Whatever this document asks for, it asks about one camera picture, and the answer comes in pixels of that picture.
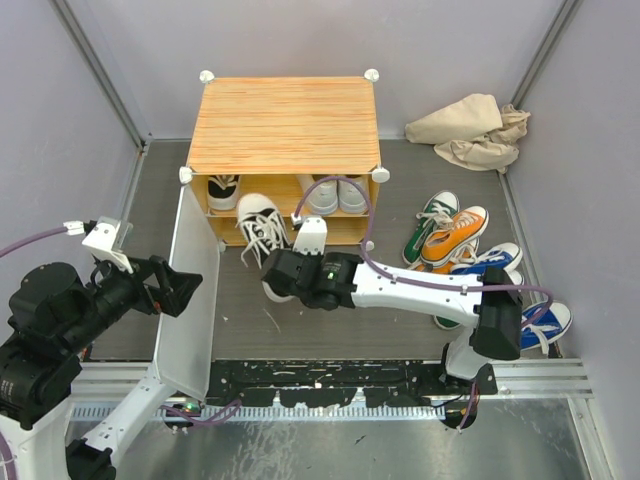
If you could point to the black white sneaker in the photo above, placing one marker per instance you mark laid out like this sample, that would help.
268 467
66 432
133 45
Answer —
223 192
262 227

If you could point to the orange sneaker upper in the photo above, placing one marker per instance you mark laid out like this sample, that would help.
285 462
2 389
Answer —
464 227

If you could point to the white cable tray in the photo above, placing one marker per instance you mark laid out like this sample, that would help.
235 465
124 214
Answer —
97 412

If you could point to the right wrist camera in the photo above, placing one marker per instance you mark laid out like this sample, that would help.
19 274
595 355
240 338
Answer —
311 234

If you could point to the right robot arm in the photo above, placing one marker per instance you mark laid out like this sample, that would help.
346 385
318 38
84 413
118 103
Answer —
488 306

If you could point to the orange sneaker lower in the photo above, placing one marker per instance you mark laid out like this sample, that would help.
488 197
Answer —
435 267

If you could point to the green sneaker lower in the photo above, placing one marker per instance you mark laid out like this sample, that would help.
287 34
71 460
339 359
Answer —
445 324

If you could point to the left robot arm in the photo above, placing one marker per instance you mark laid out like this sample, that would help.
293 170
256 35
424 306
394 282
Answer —
54 317

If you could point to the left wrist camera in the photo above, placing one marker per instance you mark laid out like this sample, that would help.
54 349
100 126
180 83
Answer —
105 241

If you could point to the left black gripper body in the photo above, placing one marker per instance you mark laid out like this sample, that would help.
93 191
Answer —
118 290

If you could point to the green sneaker upper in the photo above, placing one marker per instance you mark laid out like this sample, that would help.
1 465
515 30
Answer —
437 213

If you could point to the orange sneaker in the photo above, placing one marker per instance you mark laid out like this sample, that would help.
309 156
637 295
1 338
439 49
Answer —
464 227
435 267

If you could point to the blue sneaker lower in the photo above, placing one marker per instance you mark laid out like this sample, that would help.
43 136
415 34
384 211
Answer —
547 329

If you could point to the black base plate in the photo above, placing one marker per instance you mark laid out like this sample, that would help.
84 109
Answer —
393 383

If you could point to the blue sneaker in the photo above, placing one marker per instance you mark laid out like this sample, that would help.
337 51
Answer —
547 329
506 256

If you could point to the white cabinet door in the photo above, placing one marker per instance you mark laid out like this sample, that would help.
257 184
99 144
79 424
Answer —
183 350

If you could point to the beige cloth bag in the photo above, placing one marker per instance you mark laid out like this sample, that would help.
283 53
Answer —
474 133

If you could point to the green sneaker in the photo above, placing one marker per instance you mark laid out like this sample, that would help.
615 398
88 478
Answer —
445 324
437 213

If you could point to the wooden shoe cabinet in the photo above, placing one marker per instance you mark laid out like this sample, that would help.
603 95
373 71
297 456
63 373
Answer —
270 131

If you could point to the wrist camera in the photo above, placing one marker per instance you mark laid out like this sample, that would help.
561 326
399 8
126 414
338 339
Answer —
105 241
311 234

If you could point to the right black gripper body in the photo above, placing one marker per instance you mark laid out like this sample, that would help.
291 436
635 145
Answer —
305 298

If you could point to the blue sneaker upper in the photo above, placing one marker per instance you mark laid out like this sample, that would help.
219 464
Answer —
506 256

